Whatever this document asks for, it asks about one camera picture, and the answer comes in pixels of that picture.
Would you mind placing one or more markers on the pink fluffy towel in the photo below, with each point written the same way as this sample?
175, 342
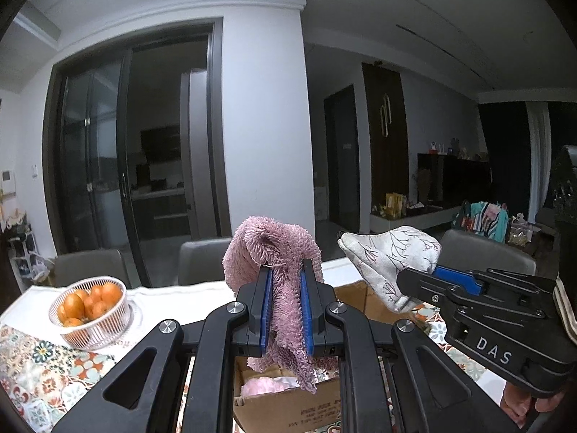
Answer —
284, 257

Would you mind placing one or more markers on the white branch-print cloth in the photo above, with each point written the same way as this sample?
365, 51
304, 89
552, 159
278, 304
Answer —
387, 257

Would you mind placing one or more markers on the golden gift basket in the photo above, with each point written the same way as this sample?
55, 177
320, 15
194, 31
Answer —
524, 232

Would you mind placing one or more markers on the white wall intercom panel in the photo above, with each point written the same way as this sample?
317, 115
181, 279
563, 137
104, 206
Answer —
6, 182

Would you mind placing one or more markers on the white curtain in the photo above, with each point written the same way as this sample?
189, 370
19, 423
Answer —
539, 153

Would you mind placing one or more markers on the black range hood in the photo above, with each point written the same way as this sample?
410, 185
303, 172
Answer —
160, 142

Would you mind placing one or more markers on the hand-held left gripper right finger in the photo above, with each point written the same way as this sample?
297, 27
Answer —
306, 315

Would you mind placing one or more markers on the silver refrigerator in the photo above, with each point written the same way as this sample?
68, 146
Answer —
200, 153

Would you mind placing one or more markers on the low white bench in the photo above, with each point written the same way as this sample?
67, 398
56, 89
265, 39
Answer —
414, 221

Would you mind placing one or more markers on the cluttered shoe rack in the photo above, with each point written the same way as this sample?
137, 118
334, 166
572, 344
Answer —
22, 252

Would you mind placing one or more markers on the brown cardboard box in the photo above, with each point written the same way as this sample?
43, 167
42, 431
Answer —
288, 410

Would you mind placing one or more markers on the dark framed sliding glass door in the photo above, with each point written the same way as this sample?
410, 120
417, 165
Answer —
99, 167

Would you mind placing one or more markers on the dark sideboard cabinet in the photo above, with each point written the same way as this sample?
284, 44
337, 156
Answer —
455, 178

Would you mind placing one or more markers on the tile-pattern printed tablecloth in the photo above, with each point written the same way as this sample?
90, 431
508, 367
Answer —
40, 370

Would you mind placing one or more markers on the kitchen cabinet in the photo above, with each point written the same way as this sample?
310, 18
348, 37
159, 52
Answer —
157, 212

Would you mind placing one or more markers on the grey dining chair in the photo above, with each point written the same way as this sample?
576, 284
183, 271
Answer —
90, 268
487, 252
203, 261

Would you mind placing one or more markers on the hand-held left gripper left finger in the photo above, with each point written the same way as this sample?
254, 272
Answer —
266, 315

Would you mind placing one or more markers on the person's right hand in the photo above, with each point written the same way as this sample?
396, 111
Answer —
516, 401

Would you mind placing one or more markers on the colourful striped bag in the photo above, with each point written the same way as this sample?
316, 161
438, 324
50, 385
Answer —
482, 221

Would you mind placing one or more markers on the yellow box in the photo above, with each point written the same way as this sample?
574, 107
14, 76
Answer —
395, 205

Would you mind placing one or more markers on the tall wooden cabinet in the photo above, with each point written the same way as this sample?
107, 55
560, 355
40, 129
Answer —
385, 144

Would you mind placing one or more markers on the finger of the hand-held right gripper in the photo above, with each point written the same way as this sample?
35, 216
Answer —
423, 286
460, 277

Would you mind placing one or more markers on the dark interior door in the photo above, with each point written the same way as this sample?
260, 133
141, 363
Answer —
342, 158

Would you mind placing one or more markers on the pile of oranges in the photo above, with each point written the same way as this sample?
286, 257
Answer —
74, 304

